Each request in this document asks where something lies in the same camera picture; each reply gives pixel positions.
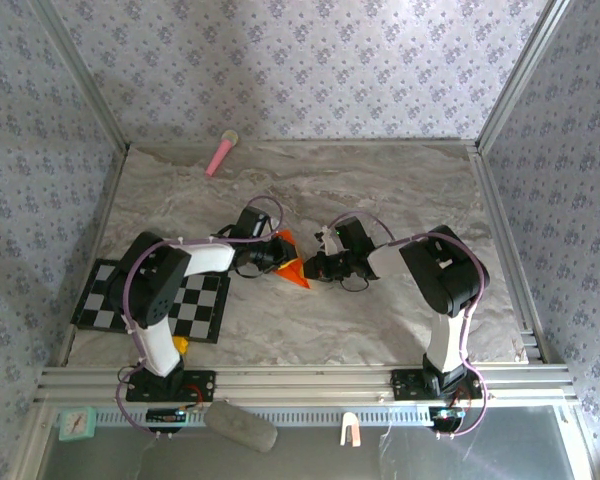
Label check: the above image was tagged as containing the orange paper sheet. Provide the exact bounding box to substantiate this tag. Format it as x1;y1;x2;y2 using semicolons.
272;228;312;291

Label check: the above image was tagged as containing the black and grey checkerboard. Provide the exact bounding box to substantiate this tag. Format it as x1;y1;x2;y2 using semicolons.
71;258;231;345

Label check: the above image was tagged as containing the pink toy microphone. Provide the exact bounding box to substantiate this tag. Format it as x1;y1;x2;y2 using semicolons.
204;129;240;178

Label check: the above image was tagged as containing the white plastic hook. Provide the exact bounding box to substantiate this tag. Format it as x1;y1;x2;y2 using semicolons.
339;412;362;446

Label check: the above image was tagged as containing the grey oval stone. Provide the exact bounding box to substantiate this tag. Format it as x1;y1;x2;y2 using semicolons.
203;399;279;454

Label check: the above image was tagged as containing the left circuit board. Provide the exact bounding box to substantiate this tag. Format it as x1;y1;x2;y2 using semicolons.
146;407;189;434

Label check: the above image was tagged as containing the circuit board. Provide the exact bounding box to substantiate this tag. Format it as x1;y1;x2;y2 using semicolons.
146;407;189;434
428;405;466;432

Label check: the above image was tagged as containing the right circuit board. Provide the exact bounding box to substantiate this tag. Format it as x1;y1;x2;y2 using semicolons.
428;405;466;432

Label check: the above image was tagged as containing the shiny steel plate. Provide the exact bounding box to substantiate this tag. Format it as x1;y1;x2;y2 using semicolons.
34;405;581;480

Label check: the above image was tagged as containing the mint green clock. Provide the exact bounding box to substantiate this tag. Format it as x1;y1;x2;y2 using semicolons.
57;405;98;442

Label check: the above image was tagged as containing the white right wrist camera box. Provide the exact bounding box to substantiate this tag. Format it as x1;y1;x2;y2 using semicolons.
318;225;339;255

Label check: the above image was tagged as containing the aluminium back rail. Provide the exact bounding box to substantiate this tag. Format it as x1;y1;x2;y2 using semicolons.
128;138;477;149

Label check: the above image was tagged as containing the aluminium front rail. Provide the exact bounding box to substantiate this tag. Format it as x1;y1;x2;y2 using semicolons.
33;364;579;404

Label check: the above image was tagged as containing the slotted grey cable duct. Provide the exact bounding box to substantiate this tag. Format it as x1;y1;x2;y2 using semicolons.
94;404;431;427

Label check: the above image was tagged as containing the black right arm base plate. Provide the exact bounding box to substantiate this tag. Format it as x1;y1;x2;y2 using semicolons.
390;368;483;401

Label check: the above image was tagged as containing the aluminium side rail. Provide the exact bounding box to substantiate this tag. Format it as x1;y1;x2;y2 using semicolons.
54;144;131;369
467;142;551;365

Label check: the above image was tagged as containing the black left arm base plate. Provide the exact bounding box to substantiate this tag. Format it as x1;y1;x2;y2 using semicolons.
125;369;216;402

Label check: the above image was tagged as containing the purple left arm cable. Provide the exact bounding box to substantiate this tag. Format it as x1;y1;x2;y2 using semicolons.
115;194;285;441

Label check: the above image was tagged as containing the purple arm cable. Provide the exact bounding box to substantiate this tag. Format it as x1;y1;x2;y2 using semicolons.
115;194;285;441
326;209;491;441

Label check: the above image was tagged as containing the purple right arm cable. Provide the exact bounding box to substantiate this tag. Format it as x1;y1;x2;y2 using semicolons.
326;209;491;441

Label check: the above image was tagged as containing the aluminium frame post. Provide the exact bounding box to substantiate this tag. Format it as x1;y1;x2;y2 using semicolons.
474;0;574;154
29;0;131;151

